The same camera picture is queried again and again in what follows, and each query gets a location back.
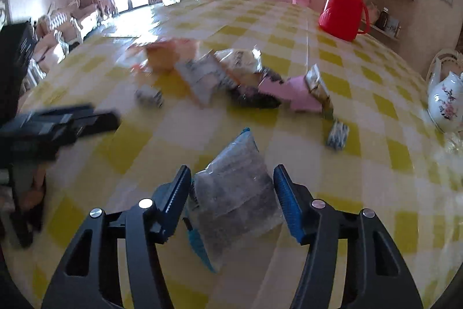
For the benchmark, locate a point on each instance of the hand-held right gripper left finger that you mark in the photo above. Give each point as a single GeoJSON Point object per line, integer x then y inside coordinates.
{"type": "Point", "coordinates": [175, 198]}

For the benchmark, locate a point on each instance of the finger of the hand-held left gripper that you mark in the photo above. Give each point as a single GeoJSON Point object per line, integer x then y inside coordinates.
{"type": "Point", "coordinates": [58, 113]}
{"type": "Point", "coordinates": [97, 122]}

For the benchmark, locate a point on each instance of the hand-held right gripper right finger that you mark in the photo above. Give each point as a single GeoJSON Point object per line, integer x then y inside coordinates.
{"type": "Point", "coordinates": [289, 207]}

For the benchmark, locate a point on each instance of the clear packet with blue ends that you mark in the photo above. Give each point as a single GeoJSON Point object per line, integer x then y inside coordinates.
{"type": "Point", "coordinates": [235, 193]}

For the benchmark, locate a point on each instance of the small grey candy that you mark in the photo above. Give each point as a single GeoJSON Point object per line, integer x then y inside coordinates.
{"type": "Point", "coordinates": [149, 97]}

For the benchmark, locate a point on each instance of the small blue white candy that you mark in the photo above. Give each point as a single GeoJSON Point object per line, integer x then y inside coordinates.
{"type": "Point", "coordinates": [338, 135]}

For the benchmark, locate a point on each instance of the brown bread packet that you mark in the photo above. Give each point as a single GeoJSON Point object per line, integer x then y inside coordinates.
{"type": "Point", "coordinates": [168, 55]}

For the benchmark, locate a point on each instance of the black snack packet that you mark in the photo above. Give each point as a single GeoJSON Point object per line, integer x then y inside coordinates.
{"type": "Point", "coordinates": [256, 99]}

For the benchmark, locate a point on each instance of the white packet with orange stripe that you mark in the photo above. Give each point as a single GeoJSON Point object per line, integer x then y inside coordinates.
{"type": "Point", "coordinates": [202, 81]}

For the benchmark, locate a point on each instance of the yellow green snack packet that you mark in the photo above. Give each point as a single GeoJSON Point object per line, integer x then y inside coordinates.
{"type": "Point", "coordinates": [318, 88]}

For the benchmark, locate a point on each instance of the person's left hand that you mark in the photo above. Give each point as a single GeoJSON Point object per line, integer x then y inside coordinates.
{"type": "Point", "coordinates": [32, 193]}

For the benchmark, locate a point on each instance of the white ornate armchair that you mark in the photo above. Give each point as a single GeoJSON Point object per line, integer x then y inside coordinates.
{"type": "Point", "coordinates": [47, 52]}

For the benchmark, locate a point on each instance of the yellow checked tablecloth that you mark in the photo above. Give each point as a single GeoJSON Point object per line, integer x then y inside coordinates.
{"type": "Point", "coordinates": [361, 186]}

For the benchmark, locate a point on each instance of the white ornate sofa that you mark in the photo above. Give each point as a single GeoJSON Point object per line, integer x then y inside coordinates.
{"type": "Point", "coordinates": [83, 17]}

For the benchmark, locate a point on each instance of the pink snack packet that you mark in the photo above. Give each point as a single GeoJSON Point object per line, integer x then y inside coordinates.
{"type": "Point", "coordinates": [293, 93]}

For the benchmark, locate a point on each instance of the clear crinkled snack packet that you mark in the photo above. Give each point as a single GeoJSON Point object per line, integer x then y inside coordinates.
{"type": "Point", "coordinates": [238, 59]}

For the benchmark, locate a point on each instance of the white floral teapot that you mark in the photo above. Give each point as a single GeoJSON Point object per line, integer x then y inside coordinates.
{"type": "Point", "coordinates": [446, 99]}

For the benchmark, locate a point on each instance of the red thermos jug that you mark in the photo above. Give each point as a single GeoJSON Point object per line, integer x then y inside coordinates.
{"type": "Point", "coordinates": [342, 8]}

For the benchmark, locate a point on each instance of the small printed box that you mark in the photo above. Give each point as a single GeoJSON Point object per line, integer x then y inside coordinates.
{"type": "Point", "coordinates": [392, 27]}

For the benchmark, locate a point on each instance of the brown glass jar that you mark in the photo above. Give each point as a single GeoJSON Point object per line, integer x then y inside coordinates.
{"type": "Point", "coordinates": [383, 17]}

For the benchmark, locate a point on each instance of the white ornate chair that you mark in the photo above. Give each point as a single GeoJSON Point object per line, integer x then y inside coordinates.
{"type": "Point", "coordinates": [443, 55]}

